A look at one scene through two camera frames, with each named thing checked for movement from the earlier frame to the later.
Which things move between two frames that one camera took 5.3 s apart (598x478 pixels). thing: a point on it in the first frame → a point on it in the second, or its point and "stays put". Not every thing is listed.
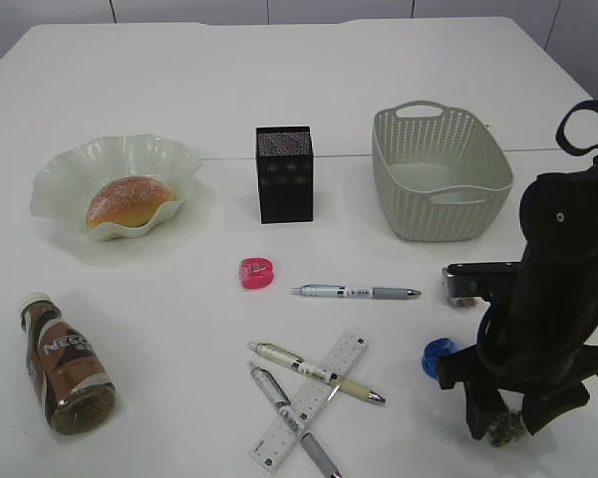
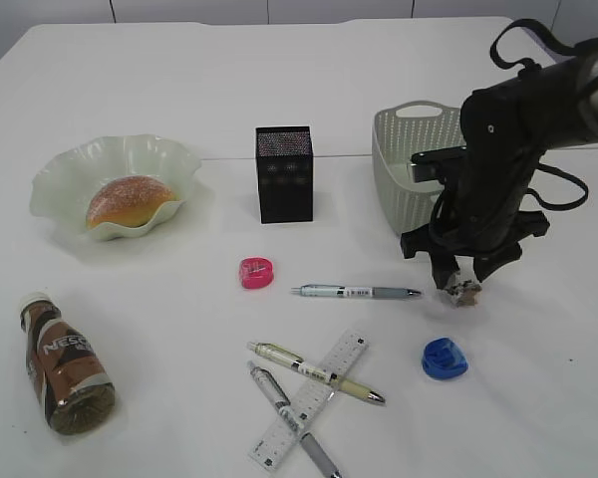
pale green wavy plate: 68,178 stays put
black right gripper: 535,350 → 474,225
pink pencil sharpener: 256,272 stays put
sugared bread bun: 132,199 stays put
